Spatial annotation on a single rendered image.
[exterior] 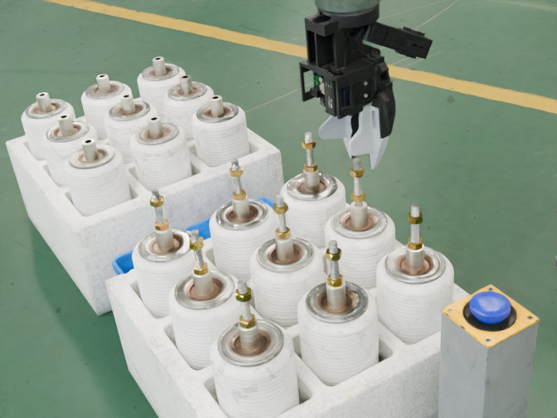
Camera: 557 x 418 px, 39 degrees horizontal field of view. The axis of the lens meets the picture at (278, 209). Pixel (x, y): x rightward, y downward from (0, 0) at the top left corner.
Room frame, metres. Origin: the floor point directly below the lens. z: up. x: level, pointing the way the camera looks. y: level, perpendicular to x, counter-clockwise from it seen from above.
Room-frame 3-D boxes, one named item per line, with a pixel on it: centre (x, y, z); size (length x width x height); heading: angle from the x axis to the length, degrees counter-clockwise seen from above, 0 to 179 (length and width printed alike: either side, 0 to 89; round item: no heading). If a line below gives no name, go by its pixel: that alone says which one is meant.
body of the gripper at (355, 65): (0.88, -0.10, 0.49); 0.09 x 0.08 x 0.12; 123
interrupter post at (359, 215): (0.88, -0.11, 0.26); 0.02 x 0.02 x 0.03
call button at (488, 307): (0.61, -0.20, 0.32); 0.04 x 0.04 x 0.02
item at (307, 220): (0.99, -0.05, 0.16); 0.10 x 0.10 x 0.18
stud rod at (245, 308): (0.67, 0.05, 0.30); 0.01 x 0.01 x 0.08
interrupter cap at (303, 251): (0.83, 0.00, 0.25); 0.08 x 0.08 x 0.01
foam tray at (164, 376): (0.83, 0.00, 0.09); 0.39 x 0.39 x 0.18; 28
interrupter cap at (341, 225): (0.88, -0.11, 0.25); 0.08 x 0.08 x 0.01
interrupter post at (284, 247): (0.83, 0.00, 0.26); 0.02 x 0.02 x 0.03
